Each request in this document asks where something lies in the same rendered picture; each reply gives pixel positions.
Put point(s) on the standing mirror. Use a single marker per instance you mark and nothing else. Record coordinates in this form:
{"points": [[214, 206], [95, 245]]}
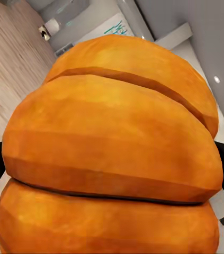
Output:
{"points": [[63, 18]]}

